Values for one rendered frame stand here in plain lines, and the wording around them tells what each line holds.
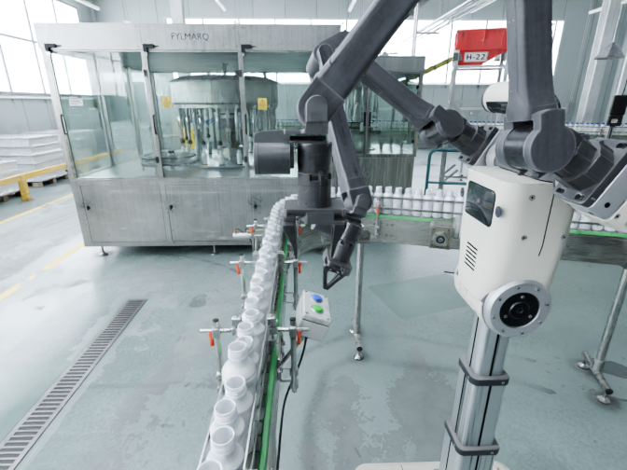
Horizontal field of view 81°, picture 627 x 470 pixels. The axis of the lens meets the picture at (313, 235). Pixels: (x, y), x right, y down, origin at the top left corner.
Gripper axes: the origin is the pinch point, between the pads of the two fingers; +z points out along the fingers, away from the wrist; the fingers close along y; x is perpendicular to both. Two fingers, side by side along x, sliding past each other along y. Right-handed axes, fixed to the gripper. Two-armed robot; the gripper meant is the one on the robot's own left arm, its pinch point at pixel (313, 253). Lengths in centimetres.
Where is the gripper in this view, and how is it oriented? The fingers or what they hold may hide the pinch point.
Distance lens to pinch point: 66.4
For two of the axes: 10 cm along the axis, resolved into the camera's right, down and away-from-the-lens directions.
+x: -0.2, -3.4, 9.4
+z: -0.1, 9.4, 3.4
